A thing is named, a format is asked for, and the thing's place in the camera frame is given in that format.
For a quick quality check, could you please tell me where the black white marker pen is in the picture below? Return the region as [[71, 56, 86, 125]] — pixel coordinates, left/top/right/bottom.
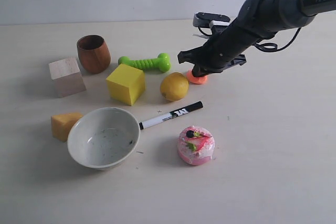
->
[[139, 101, 203, 130]]

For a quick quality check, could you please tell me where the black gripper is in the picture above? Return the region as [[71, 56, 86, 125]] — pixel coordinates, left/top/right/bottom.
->
[[177, 17, 264, 77]]

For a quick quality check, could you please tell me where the brown wooden cup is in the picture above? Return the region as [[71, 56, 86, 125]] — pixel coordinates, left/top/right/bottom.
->
[[77, 35, 111, 74]]

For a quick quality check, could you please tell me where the small orange pink object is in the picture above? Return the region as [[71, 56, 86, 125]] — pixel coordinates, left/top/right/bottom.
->
[[186, 70, 207, 84]]

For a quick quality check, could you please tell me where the black cable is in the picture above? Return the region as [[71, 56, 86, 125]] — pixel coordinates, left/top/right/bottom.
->
[[256, 0, 302, 52]]

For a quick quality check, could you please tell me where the yellow cube block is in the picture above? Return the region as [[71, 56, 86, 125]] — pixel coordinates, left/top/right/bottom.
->
[[106, 64, 145, 106]]

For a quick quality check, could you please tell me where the yellow lemon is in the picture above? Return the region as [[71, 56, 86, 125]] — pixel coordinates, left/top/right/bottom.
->
[[160, 72, 189, 102]]

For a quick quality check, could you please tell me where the yellow cheese wedge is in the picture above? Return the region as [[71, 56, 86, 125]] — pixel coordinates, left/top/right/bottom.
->
[[51, 112, 83, 142]]

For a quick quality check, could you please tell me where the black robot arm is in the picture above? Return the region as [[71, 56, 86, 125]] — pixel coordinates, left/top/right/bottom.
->
[[177, 0, 335, 77]]

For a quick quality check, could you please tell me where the pink toy cake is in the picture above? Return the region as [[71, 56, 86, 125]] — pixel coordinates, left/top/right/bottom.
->
[[177, 125, 215, 166]]

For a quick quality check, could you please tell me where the light wooden cube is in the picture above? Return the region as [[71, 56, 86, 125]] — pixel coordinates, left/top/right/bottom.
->
[[48, 57, 86, 98]]

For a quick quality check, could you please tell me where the white ceramic bowl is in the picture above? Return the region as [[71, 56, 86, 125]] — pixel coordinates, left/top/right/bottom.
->
[[67, 107, 141, 170]]

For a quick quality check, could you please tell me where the green toy dog bone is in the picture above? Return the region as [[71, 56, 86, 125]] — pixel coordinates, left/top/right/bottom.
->
[[118, 53, 171, 72]]

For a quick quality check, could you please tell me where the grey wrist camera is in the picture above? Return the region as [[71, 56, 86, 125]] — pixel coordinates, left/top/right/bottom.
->
[[193, 12, 230, 37]]

